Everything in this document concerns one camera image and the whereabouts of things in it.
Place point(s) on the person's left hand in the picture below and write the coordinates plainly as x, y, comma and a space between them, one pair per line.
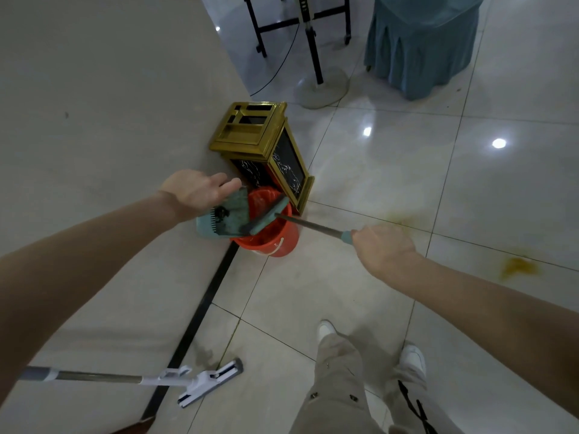
192, 194

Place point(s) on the person's right hand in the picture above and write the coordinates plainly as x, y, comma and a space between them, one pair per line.
386, 255

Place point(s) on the person's left thumb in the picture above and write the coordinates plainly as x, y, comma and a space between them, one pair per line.
230, 188

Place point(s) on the person's right fingers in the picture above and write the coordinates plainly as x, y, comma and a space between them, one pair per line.
362, 248

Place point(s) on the teal dustpan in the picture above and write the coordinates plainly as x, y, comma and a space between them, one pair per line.
230, 219

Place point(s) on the person's right forearm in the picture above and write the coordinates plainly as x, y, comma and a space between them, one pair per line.
497, 320

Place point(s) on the person's left forearm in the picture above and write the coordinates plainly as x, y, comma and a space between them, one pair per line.
68, 284

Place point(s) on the gold and black trash bin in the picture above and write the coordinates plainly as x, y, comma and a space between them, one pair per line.
253, 131

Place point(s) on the red plastic bucket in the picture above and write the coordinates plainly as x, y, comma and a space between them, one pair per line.
280, 241

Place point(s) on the white left shoe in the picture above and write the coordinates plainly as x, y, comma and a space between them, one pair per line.
325, 330

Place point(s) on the white shoe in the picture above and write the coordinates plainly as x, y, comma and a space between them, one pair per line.
325, 330
414, 359

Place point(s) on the white right shoe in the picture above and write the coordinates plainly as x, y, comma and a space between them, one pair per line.
414, 359

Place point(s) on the black floor edge strip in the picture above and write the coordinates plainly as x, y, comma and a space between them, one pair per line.
199, 311

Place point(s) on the standing fan with round base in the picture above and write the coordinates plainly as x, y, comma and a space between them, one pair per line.
322, 88

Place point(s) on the beige trousers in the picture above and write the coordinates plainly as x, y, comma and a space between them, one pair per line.
334, 393

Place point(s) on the white flat mop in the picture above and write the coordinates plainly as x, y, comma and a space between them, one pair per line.
199, 384

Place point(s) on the black metal frame stand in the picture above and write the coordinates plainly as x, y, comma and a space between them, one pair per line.
260, 27

